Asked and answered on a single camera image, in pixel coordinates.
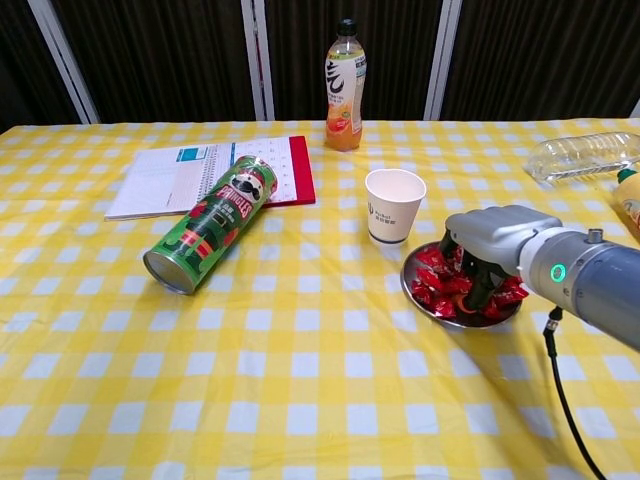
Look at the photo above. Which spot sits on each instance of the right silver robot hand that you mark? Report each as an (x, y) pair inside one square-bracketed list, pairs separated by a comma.
[(495, 230)]

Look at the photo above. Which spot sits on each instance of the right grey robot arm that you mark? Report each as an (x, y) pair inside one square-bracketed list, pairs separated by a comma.
[(600, 280)]

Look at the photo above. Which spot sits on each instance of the white paper cup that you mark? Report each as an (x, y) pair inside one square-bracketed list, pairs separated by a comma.
[(390, 215)]

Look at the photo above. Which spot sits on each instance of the round metal plate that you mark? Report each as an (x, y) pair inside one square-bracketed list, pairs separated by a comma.
[(465, 324)]

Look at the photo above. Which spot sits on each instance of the clear plastic water bottle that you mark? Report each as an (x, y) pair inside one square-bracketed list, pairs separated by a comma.
[(575, 157)]

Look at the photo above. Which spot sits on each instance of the yellow squeeze bottle green cap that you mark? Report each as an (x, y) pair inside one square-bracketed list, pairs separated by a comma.
[(631, 200)]

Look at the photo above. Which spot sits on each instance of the orange drink bottle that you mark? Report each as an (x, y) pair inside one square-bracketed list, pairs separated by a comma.
[(345, 100)]

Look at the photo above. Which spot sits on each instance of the yellow white checked tablecloth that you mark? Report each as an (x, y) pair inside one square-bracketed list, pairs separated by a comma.
[(300, 350)]

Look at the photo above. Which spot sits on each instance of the green Pringles can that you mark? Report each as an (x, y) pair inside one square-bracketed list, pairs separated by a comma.
[(210, 230)]

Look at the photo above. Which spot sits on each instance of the spiral notebook with red cover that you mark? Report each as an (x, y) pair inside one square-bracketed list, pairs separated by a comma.
[(165, 185)]

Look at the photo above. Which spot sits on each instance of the grey aluminium partition post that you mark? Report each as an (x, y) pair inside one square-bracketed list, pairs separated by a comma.
[(62, 60), (442, 60), (636, 110), (257, 60)]

